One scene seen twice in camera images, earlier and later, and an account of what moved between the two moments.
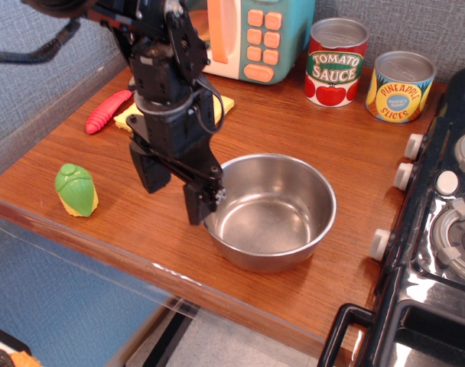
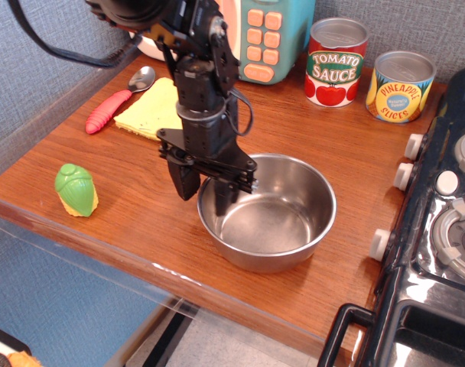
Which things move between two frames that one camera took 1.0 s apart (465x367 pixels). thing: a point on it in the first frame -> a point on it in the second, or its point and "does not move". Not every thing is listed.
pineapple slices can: (399, 86) does not move
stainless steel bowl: (275, 210) does not move
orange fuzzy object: (23, 359) does not move
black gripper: (179, 136) -> (209, 143)
